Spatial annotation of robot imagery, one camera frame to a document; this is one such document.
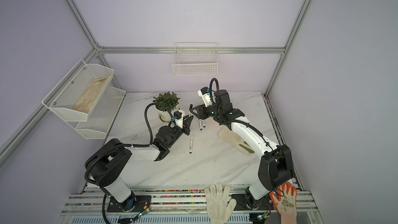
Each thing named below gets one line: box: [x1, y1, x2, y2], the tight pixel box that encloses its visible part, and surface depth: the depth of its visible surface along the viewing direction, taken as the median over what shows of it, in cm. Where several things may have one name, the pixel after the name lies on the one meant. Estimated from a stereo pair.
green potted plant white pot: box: [152, 91, 181, 123], surface depth 95 cm
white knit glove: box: [204, 182, 237, 224], surface depth 75 cm
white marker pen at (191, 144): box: [189, 134, 194, 154], surface depth 95 cm
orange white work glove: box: [269, 182, 297, 224], surface depth 73 cm
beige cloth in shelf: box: [72, 75, 110, 114], surface depth 80 cm
